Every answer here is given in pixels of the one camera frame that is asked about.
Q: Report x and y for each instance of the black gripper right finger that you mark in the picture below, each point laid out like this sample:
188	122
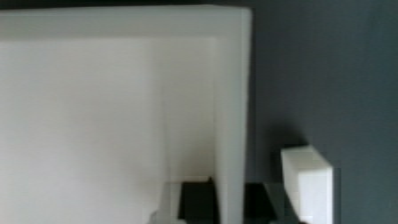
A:
266	207

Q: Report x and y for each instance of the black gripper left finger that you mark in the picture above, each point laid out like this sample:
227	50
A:
197	211

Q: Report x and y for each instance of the white drawer tray with knob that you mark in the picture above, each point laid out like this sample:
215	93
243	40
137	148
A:
122	112

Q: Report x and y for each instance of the white front rail fence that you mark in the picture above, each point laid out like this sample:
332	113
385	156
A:
307	176

